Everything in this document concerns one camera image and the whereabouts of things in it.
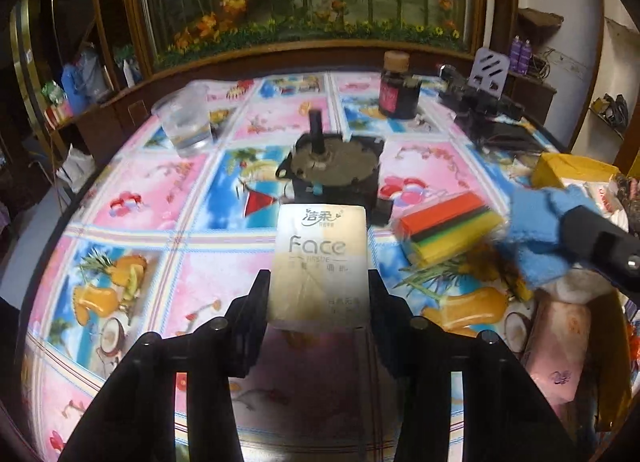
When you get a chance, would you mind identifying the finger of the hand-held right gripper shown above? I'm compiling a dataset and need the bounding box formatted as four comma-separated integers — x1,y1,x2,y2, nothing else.
560,205,640,303

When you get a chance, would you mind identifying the purple phone stand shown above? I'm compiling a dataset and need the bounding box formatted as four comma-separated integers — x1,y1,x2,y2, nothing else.
467,47,511,98

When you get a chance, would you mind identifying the printed tablecloth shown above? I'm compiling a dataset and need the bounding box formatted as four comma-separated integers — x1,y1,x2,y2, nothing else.
20,70,566,462

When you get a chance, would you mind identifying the black camera device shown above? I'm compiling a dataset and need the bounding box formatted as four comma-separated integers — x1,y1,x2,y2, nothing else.
437,64,526,118

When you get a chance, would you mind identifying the yellow-taped white box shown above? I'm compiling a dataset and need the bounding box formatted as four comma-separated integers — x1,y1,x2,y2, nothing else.
530,152,640,433

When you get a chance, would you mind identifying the blue knitted cloth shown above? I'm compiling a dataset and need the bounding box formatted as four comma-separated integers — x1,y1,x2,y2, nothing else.
500,185,601,288

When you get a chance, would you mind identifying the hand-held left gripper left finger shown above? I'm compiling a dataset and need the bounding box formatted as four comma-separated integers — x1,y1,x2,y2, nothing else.
59,269,273,462

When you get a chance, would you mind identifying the black motor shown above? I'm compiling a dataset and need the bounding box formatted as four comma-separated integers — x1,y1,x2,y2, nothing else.
275,110,396,228

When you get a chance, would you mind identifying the colourful sponge pack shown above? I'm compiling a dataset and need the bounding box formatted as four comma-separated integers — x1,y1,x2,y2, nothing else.
400,192,506,268

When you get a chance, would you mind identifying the black ink bottle with cork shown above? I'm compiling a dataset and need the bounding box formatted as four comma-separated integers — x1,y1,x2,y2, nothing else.
378,51,421,119

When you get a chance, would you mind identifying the beige tissue pack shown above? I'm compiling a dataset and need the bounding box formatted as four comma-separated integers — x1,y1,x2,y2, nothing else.
267,203,371,330

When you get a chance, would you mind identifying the clear plastic cup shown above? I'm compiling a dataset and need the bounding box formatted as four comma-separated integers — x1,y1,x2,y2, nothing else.
151,81,215,158

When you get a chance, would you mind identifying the black bag on shelf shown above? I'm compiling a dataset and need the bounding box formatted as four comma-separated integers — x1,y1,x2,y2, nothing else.
590,94,630,135

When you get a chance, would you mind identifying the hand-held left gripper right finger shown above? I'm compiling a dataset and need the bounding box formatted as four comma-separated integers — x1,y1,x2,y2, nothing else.
367,267,596,462

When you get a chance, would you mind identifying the pink tissue pack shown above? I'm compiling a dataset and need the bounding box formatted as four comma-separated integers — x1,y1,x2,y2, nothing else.
525,302,596,423

